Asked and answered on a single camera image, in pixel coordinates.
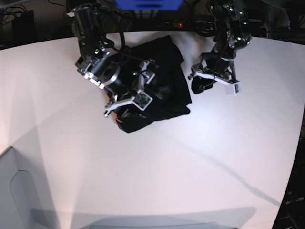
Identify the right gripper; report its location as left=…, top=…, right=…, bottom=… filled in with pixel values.
left=103, top=58, right=159, bottom=117

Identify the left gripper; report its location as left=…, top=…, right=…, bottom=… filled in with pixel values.
left=188, top=53, right=238, bottom=94

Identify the black T-shirt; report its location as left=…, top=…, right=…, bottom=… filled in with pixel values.
left=114, top=35, right=192, bottom=133

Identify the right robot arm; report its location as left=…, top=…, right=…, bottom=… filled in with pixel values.
left=72, top=3, right=159, bottom=117

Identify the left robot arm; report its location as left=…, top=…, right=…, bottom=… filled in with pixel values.
left=188, top=0, right=252, bottom=95

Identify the black power strip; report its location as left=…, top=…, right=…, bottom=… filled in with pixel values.
left=163, top=21, right=214, bottom=31

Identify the blue box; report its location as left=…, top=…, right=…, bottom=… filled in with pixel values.
left=115, top=0, right=183, bottom=10

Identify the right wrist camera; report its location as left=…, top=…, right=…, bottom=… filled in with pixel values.
left=133, top=90, right=153, bottom=111

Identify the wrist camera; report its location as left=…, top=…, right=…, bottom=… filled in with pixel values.
left=226, top=82, right=242, bottom=96
left=133, top=90, right=153, bottom=111

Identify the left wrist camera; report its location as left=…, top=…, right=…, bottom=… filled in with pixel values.
left=226, top=82, right=242, bottom=96

